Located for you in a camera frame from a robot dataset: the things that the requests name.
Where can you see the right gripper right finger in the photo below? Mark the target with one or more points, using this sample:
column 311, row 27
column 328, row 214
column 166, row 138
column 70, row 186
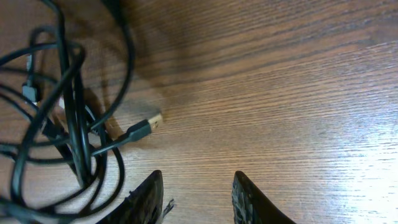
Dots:
column 251, row 206

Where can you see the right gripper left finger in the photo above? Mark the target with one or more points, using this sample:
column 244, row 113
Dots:
column 142, row 206

